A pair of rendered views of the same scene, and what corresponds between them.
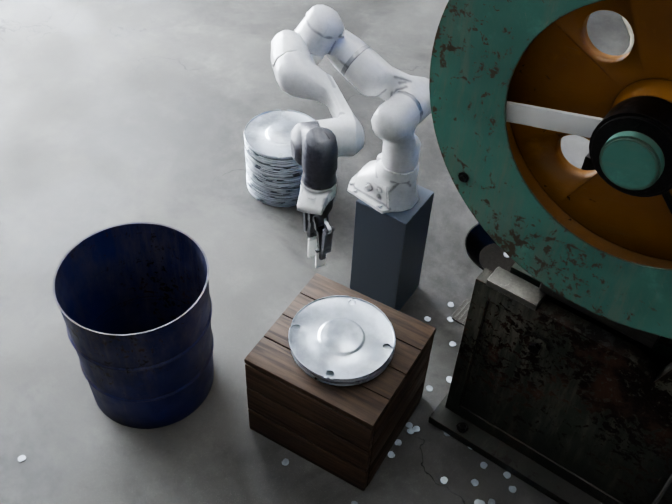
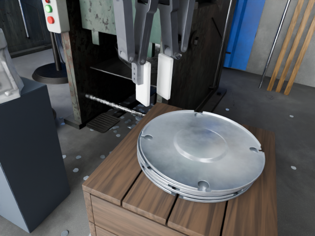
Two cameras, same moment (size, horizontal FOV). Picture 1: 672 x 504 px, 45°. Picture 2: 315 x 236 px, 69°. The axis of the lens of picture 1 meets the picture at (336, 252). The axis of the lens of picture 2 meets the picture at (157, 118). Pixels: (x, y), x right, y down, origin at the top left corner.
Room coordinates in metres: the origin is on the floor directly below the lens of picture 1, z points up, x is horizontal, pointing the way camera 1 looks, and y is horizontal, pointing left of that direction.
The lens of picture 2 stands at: (1.54, 0.39, 0.73)
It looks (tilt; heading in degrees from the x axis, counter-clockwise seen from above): 33 degrees down; 262
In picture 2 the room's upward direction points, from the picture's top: 4 degrees clockwise
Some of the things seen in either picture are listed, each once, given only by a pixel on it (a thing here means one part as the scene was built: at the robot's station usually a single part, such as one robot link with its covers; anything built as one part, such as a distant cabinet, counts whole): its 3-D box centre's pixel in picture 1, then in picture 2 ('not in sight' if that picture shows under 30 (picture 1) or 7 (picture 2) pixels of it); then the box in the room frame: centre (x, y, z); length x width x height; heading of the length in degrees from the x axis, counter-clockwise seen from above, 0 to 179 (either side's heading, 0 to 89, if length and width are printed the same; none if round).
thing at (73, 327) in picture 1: (143, 329); not in sight; (1.48, 0.56, 0.24); 0.42 x 0.42 x 0.48
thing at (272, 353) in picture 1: (339, 379); (186, 198); (1.39, -0.03, 0.18); 0.40 x 0.38 x 0.35; 62
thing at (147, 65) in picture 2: (313, 246); (142, 82); (1.53, 0.06, 0.58); 0.03 x 0.01 x 0.07; 122
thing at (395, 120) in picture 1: (396, 134); not in sight; (1.87, -0.16, 0.71); 0.18 x 0.11 x 0.25; 146
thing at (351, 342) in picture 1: (341, 336); (200, 142); (1.38, -0.03, 0.39); 0.29 x 0.29 x 0.01
